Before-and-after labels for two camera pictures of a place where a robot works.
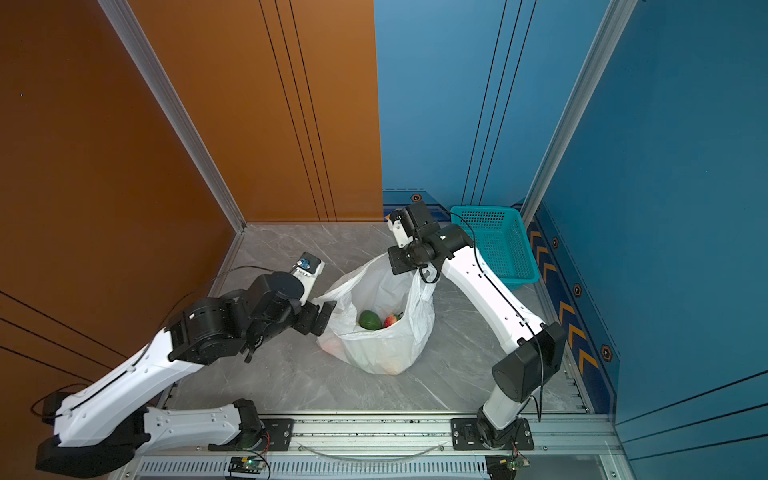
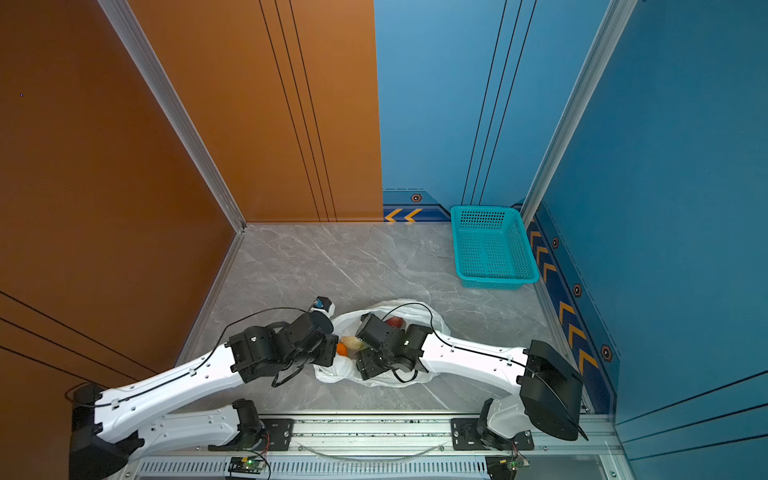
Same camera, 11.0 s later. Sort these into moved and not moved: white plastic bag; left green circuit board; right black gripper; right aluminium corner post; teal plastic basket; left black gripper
Moved: left black gripper; white plastic bag; right black gripper
Not moved: right aluminium corner post; left green circuit board; teal plastic basket
